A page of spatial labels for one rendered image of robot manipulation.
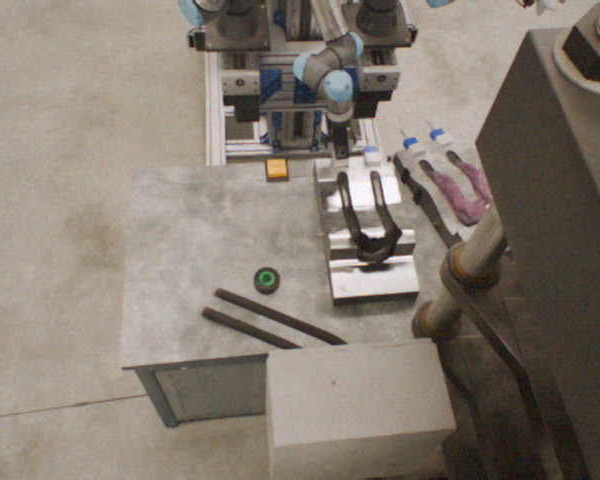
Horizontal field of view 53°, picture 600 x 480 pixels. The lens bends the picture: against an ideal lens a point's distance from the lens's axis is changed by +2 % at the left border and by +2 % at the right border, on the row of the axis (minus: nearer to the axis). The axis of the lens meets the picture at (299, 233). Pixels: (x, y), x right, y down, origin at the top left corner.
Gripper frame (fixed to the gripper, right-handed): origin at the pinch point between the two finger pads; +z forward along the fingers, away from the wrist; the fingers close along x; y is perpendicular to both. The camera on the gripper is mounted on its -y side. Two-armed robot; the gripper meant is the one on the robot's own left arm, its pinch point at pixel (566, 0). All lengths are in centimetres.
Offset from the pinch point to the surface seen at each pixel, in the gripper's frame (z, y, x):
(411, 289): 31, 51, 64
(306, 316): 21, 53, 95
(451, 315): 54, -4, 78
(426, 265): 24, 59, 53
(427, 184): 3, 52, 38
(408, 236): 18, 45, 57
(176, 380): 10, 72, 139
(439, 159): -5, 57, 26
